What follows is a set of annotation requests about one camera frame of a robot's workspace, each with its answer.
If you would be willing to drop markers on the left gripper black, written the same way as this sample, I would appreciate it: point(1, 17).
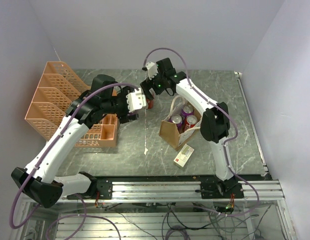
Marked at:
point(123, 116)

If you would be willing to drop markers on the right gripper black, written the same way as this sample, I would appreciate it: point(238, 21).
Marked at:
point(146, 85)

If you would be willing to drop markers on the red cola can back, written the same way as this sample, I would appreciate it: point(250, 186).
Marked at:
point(150, 103)

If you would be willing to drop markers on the red cola can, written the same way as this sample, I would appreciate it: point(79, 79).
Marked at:
point(150, 103)
point(189, 122)

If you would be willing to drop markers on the purple Fanta can front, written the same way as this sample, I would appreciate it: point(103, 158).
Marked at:
point(177, 120)

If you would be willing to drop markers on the purple fanta can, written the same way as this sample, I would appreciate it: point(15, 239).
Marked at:
point(186, 110)
point(177, 120)

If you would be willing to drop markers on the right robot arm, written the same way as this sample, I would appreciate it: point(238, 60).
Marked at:
point(214, 124)

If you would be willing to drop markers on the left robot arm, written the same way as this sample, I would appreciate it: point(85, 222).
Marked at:
point(38, 179)

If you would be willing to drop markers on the orange plastic desk organizer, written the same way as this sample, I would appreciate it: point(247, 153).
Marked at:
point(58, 86)

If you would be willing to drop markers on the small white cardboard box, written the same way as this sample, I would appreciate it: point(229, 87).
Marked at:
point(183, 156)

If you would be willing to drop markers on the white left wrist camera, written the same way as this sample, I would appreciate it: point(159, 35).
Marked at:
point(136, 100)

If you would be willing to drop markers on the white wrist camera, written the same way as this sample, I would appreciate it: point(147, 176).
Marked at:
point(152, 69)
point(136, 100)

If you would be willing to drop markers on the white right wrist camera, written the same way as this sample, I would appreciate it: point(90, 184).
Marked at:
point(152, 69)

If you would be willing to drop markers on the aluminium corner rail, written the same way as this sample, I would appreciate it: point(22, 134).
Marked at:
point(238, 76)

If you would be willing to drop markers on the aluminium mounting rail frame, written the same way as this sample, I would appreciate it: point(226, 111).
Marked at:
point(165, 207)

